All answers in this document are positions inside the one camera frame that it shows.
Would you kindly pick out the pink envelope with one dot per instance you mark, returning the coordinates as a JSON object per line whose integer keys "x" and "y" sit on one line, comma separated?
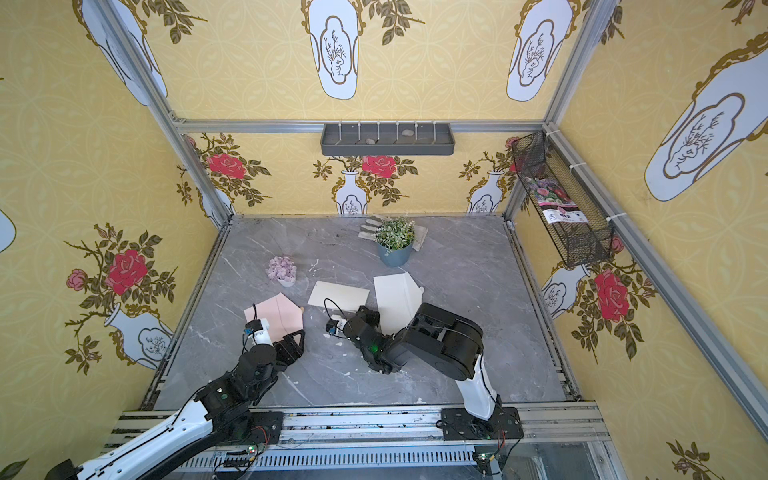
{"x": 282, "y": 315}

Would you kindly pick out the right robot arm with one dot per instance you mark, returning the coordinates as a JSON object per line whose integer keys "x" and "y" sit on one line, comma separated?
{"x": 449, "y": 343}

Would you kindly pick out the green potted plant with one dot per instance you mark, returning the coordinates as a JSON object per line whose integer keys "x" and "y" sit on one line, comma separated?
{"x": 396, "y": 234}

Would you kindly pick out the lined letter paper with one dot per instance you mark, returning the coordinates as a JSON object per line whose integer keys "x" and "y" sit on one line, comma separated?
{"x": 347, "y": 298}

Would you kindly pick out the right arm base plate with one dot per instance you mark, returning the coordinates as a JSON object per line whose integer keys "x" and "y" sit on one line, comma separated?
{"x": 480, "y": 423}

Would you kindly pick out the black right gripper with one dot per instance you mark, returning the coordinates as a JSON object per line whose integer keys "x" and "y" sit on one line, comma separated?
{"x": 357, "y": 324}

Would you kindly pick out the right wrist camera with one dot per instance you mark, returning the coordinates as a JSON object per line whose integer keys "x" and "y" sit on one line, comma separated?
{"x": 335, "y": 327}

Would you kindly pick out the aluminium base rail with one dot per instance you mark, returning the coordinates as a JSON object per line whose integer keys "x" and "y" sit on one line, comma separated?
{"x": 550, "y": 440}

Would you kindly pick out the white envelope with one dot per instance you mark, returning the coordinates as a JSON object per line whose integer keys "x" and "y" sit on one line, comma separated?
{"x": 398, "y": 298}

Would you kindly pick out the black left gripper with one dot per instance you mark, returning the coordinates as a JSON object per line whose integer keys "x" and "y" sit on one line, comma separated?
{"x": 283, "y": 349}

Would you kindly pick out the grey wall shelf tray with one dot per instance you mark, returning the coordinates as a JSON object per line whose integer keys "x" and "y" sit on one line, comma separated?
{"x": 389, "y": 138}

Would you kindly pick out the black wire mesh basket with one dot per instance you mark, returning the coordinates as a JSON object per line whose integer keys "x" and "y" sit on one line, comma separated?
{"x": 575, "y": 223}

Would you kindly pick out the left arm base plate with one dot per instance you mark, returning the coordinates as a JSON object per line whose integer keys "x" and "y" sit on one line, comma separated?
{"x": 259, "y": 427}

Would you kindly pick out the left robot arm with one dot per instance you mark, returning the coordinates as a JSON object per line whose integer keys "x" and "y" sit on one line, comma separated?
{"x": 218, "y": 413}

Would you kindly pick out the blue-grey plant pot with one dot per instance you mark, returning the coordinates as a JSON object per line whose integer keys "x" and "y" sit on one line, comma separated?
{"x": 394, "y": 258}

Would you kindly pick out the small white flower pot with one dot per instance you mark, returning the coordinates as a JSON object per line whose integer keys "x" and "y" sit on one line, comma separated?
{"x": 286, "y": 281}

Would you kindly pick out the purple artificial flower bunch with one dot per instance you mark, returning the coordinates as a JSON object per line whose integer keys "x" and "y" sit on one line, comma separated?
{"x": 280, "y": 266}

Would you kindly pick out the flower seed packet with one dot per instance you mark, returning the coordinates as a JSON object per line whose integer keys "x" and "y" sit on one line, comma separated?
{"x": 554, "y": 202}

